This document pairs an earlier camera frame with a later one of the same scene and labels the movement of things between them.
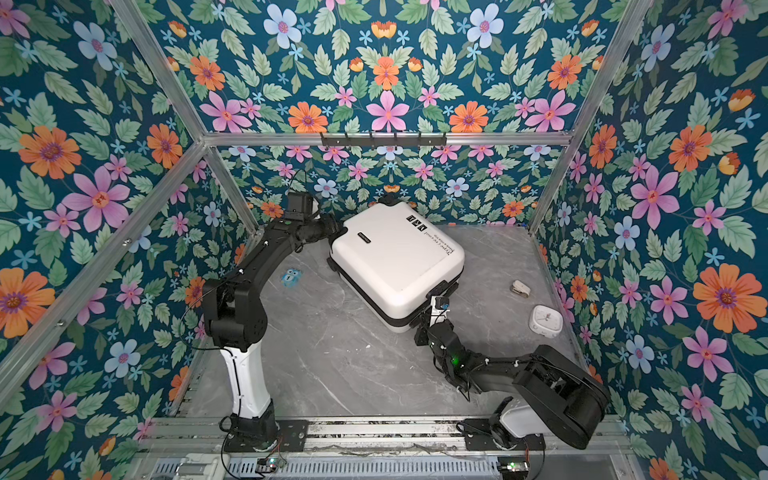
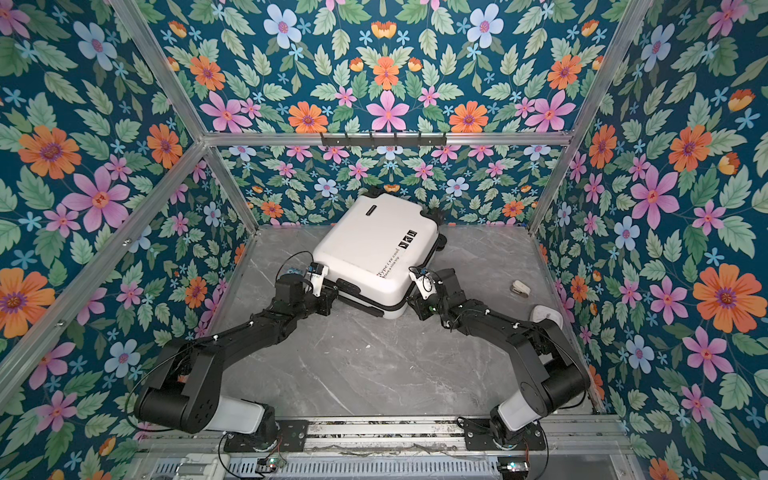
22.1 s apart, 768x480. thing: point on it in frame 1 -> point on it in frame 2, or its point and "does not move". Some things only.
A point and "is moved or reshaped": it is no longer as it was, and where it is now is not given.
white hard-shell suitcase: [392, 259] is moved or reshaped
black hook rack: [384, 141] does not move
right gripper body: [425, 338] -> [432, 306]
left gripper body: [320, 227] -> [309, 304]
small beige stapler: [520, 288] does not move
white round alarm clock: [545, 321] does not move
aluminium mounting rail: [590, 435] does not move
